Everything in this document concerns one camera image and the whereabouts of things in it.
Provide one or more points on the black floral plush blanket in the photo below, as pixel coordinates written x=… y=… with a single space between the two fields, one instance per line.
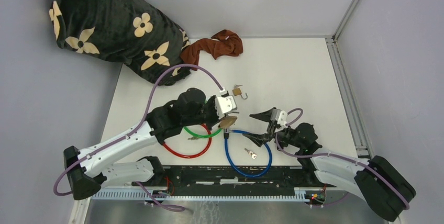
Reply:
x=130 y=32

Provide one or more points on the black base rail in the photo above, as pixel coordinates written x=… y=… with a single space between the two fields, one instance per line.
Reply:
x=225 y=181

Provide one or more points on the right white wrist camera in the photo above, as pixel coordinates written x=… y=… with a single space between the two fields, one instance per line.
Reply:
x=279 y=117

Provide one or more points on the brown towel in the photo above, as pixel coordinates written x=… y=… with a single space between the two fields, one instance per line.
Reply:
x=225 y=42

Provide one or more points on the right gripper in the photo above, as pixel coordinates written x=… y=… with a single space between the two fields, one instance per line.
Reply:
x=261 y=138

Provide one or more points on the red cable lock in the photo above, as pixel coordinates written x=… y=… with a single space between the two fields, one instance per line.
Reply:
x=188 y=149

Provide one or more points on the blue lock loose key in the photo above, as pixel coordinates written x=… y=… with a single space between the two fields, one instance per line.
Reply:
x=251 y=153

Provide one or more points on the small brass padlock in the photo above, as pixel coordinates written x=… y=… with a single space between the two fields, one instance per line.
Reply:
x=238 y=92

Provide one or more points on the green cable lock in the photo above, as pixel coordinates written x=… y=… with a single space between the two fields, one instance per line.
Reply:
x=202 y=136

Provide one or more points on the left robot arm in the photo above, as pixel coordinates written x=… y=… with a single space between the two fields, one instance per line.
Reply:
x=91 y=169

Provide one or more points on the blue cable lock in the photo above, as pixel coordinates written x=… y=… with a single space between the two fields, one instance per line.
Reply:
x=247 y=175

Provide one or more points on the white cable duct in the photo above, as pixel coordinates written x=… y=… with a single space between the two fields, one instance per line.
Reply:
x=139 y=194

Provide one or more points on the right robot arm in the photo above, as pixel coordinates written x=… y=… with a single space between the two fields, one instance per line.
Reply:
x=376 y=181

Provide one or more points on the aluminium frame rail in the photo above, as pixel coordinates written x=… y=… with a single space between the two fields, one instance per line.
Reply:
x=359 y=53

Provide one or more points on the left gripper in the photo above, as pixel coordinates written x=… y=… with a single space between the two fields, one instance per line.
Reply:
x=217 y=119

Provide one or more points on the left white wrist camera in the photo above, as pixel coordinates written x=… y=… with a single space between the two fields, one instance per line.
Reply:
x=225 y=103

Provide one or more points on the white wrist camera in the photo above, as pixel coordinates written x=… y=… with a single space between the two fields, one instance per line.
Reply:
x=279 y=117
x=225 y=103

